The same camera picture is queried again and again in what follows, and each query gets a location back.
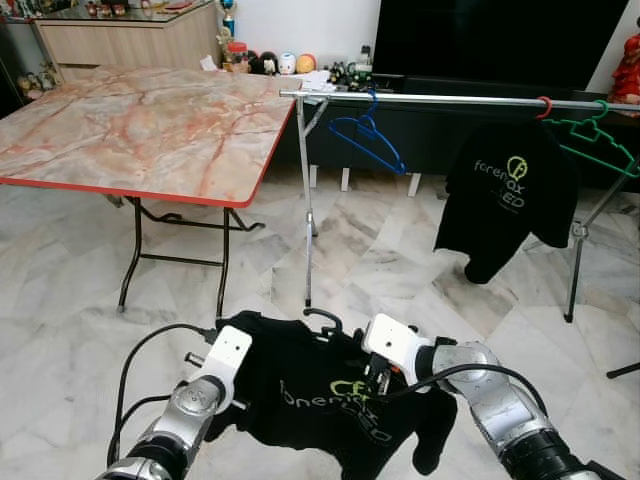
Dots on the black printed shirt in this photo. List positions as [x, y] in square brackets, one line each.
[300, 400]
[520, 220]

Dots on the black plastic hanger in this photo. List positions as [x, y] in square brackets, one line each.
[322, 311]

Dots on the blue plastic hanger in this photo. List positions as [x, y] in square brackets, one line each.
[370, 112]

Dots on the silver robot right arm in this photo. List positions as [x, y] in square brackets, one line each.
[500, 410]

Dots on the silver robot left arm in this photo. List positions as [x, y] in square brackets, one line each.
[180, 420]

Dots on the red plastic hanger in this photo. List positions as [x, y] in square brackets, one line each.
[549, 103]

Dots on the green plastic hanger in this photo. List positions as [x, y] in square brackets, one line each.
[590, 128]

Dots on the black stand foot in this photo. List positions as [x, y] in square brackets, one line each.
[622, 371]

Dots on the black TV console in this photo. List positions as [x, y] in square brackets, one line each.
[450, 145]

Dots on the silver metal clothes rack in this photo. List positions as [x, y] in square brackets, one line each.
[450, 100]

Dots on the black soundbar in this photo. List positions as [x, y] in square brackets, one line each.
[500, 88]

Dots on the small clear bottle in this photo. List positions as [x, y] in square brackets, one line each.
[364, 60]

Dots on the orange round doll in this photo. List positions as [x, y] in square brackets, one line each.
[306, 64]

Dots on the white round doll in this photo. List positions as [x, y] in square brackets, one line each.
[287, 64]

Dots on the black white panda doll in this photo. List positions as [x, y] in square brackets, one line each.
[271, 64]

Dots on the black round doll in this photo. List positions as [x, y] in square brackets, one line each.
[258, 64]

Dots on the marble pattern folding table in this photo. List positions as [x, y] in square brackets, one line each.
[150, 130]

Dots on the red lidded jar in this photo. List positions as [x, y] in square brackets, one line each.
[236, 58]

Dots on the black television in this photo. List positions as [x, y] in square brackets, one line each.
[500, 40]

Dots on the white pink paper packet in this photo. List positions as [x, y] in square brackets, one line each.
[208, 63]

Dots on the blue hanging ornament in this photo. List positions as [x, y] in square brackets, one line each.
[229, 20]

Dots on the red laughing Buddha statue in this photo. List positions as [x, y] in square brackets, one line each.
[628, 75]

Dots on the light wooden sideboard cabinet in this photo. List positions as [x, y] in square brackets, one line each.
[130, 45]

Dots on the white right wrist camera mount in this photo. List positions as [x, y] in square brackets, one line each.
[392, 340]

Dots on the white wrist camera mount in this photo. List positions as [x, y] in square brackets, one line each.
[230, 352]
[392, 340]

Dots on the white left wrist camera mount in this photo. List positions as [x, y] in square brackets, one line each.
[230, 352]

